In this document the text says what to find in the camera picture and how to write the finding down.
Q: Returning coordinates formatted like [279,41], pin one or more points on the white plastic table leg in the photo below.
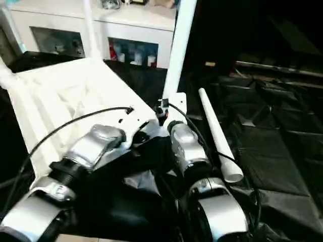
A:
[217,131]
[5,66]
[179,50]
[92,32]

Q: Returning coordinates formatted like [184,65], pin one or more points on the white plastic table top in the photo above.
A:
[63,93]

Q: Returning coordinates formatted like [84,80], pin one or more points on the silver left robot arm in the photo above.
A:
[93,146]

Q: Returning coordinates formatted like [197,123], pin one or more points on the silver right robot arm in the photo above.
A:
[186,143]

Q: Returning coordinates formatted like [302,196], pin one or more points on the white printed cup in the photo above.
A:
[136,56]

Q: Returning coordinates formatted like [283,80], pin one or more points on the small white jar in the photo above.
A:
[121,57]

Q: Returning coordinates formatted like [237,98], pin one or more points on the yellow label sticker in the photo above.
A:
[210,63]

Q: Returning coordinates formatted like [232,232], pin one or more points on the white glass-door cabinet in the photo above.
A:
[138,22]

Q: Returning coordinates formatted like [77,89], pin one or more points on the white printed figurine mug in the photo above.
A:
[58,48]
[78,48]

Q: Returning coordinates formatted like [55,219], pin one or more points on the black plastic mat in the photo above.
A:
[277,126]

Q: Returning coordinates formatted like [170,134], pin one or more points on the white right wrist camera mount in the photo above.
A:
[178,103]

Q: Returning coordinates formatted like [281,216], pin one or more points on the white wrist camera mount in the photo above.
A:
[136,121]
[178,103]

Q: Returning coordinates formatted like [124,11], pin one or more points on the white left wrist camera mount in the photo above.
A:
[136,121]

